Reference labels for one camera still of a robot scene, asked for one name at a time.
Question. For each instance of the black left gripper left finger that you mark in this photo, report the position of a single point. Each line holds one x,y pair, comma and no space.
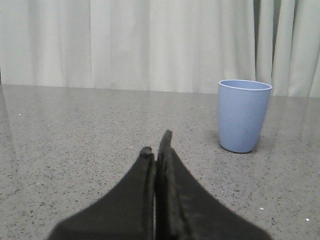
125,213

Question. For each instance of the white curtain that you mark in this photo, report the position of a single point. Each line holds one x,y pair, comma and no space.
161,45

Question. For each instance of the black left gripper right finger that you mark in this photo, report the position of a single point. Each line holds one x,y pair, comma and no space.
186,211

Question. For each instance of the blue plastic cup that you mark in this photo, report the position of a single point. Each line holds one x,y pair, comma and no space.
242,108

